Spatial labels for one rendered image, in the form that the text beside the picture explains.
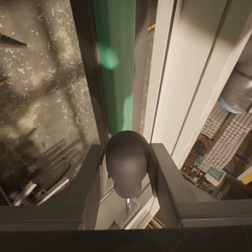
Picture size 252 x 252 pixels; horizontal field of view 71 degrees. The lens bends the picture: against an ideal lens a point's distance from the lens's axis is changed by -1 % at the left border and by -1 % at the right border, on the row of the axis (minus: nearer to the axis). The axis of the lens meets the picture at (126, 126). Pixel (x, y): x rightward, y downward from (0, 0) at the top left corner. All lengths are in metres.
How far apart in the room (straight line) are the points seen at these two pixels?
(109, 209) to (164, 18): 0.27
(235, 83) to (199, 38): 0.72
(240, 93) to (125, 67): 0.78
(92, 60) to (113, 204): 0.23
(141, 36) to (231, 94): 0.76
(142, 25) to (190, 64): 0.06
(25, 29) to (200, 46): 0.96
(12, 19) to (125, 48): 0.91
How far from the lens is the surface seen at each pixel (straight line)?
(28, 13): 1.08
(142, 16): 0.20
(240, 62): 0.90
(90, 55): 0.17
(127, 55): 0.17
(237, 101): 0.93
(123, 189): 0.17
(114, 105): 0.19
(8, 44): 1.02
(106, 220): 0.32
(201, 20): 0.19
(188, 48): 0.21
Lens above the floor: 0.97
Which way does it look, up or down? 26 degrees down
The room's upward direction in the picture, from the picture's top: 126 degrees clockwise
